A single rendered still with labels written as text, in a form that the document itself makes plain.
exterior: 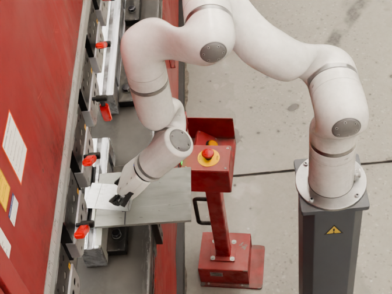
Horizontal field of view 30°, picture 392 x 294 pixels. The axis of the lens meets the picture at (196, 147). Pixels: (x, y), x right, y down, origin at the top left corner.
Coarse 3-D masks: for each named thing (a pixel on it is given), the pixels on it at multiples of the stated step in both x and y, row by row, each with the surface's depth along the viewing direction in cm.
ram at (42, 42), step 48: (0, 0) 128; (48, 0) 160; (0, 48) 126; (48, 48) 157; (0, 96) 125; (48, 96) 154; (0, 144) 123; (48, 144) 152; (48, 192) 149; (48, 240) 146
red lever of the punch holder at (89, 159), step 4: (92, 152) 180; (96, 152) 179; (84, 156) 180; (88, 156) 175; (92, 156) 174; (96, 156) 179; (100, 156) 180; (84, 160) 172; (88, 160) 171; (92, 160) 173; (84, 164) 172; (88, 164) 172
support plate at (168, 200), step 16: (112, 176) 208; (176, 176) 205; (144, 192) 203; (160, 192) 202; (176, 192) 202; (144, 208) 200; (160, 208) 199; (176, 208) 198; (96, 224) 198; (112, 224) 198; (128, 224) 197; (144, 224) 197
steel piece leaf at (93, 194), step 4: (92, 184) 207; (96, 184) 206; (100, 184) 206; (92, 188) 206; (96, 188) 206; (92, 192) 205; (96, 192) 205; (88, 196) 204; (92, 196) 204; (96, 196) 204; (88, 200) 203; (92, 200) 203; (96, 200) 203; (88, 204) 202; (92, 204) 202; (92, 208) 202
